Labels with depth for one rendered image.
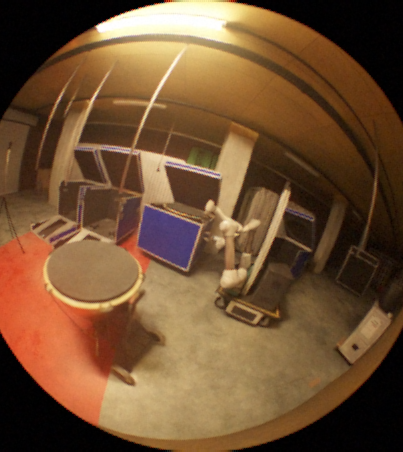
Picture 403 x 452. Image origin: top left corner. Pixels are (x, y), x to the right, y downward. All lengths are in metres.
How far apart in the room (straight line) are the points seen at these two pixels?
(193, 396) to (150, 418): 0.41
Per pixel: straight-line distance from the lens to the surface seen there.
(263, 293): 1.87
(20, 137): 7.48
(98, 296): 0.82
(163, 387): 1.44
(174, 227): 2.19
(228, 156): 3.46
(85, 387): 1.47
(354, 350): 2.83
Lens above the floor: 1.41
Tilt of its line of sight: 13 degrees down
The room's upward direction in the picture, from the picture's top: 18 degrees clockwise
